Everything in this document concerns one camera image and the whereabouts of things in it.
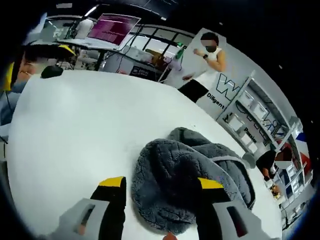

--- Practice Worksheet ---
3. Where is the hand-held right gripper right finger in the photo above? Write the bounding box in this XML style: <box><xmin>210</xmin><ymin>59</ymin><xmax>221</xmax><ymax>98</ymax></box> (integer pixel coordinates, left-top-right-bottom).
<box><xmin>195</xmin><ymin>176</ymin><xmax>263</xmax><ymax>240</ymax></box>

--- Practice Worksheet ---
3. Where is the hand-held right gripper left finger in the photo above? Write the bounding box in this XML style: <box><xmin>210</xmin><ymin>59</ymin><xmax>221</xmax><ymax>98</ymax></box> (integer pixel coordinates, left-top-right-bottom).
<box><xmin>46</xmin><ymin>175</ymin><xmax>127</xmax><ymax>240</ymax></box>

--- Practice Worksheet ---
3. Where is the grey fluffy towel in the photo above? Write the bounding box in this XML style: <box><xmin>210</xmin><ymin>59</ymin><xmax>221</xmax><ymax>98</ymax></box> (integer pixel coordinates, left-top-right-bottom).
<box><xmin>131</xmin><ymin>126</ymin><xmax>257</xmax><ymax>236</ymax></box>

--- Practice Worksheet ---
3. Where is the black object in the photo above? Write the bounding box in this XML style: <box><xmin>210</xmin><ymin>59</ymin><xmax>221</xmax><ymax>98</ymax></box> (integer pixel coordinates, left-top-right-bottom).
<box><xmin>40</xmin><ymin>64</ymin><xmax>64</xmax><ymax>79</ymax></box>

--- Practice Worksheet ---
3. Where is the grey desk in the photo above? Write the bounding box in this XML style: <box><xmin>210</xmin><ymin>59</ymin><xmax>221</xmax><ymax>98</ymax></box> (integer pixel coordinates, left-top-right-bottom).
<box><xmin>55</xmin><ymin>36</ymin><xmax>126</xmax><ymax>52</ymax></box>

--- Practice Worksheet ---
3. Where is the monitor with purple screen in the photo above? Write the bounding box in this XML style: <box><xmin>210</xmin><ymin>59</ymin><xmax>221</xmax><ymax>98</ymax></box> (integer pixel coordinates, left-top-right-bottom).
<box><xmin>86</xmin><ymin>12</ymin><xmax>143</xmax><ymax>47</ymax></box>

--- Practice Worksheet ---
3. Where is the white table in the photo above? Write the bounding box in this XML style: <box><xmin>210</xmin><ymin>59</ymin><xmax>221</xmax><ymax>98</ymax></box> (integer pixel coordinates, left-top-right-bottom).
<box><xmin>5</xmin><ymin>69</ymin><xmax>285</xmax><ymax>240</ymax></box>

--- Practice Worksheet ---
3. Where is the white storage box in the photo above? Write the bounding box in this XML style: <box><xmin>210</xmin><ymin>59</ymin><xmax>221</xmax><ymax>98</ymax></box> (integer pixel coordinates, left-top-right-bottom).
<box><xmin>228</xmin><ymin>113</ymin><xmax>245</xmax><ymax>133</ymax></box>
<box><xmin>251</xmin><ymin>102</ymin><xmax>268</xmax><ymax>120</ymax></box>

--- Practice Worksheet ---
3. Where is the black labelled box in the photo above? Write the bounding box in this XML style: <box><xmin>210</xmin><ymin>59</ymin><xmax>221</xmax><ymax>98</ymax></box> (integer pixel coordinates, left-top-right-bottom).
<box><xmin>129</xmin><ymin>64</ymin><xmax>151</xmax><ymax>76</ymax></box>

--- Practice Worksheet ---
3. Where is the red white blue poster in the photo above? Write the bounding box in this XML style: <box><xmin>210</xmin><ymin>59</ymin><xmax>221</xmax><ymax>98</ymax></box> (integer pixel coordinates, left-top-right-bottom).
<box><xmin>293</xmin><ymin>131</ymin><xmax>314</xmax><ymax>175</ymax></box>

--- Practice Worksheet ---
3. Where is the white shelf rack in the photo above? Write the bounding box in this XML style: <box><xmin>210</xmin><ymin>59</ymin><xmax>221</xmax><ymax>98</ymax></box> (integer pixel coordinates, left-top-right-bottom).
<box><xmin>216</xmin><ymin>69</ymin><xmax>314</xmax><ymax>201</ymax></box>

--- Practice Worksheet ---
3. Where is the white lettered wall panel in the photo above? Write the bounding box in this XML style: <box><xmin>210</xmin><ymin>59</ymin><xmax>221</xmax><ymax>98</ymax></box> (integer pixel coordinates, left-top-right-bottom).
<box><xmin>184</xmin><ymin>26</ymin><xmax>242</xmax><ymax>111</ymax></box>

